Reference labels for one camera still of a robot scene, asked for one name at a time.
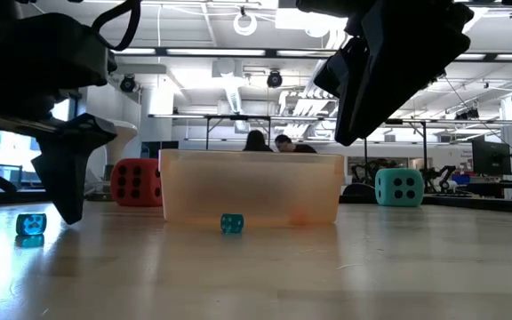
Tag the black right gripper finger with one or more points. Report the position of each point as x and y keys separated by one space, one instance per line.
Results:
x=333 y=71
x=394 y=66

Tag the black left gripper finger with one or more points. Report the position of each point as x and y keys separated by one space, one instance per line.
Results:
x=69 y=169

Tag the small light blue die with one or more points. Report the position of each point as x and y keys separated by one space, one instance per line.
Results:
x=31 y=224

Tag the large red foam die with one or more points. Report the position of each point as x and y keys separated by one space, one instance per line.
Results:
x=136 y=182

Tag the large teal foam die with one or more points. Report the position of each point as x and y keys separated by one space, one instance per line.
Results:
x=399 y=186

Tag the translucent orange plastic bin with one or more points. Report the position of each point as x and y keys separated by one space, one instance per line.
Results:
x=251 y=186

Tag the small teal die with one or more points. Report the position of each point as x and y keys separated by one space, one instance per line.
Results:
x=232 y=223

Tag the background black robot arm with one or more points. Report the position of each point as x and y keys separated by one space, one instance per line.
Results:
x=440 y=175

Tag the large window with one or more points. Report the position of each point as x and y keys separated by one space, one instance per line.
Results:
x=13 y=155

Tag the person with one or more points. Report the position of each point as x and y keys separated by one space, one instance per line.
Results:
x=293 y=146
x=257 y=142

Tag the dark screen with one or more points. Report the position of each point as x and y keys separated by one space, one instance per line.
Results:
x=158 y=149

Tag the black dome object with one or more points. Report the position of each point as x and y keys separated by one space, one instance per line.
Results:
x=359 y=191

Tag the black computer monitor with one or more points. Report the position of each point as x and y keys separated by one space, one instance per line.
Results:
x=490 y=157

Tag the dark desk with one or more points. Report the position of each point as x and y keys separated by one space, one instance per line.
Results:
x=491 y=186

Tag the black ceiling camera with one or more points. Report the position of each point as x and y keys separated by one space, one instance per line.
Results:
x=128 y=83
x=467 y=114
x=274 y=79

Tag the white pedestal stool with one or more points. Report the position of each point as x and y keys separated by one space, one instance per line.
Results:
x=122 y=138

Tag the black metal rig frame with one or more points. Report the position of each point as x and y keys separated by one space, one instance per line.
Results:
x=424 y=146
x=238 y=117

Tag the ceiling light rail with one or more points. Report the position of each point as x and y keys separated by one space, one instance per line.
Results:
x=216 y=52

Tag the black table frame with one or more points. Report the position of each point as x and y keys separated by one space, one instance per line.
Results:
x=460 y=202

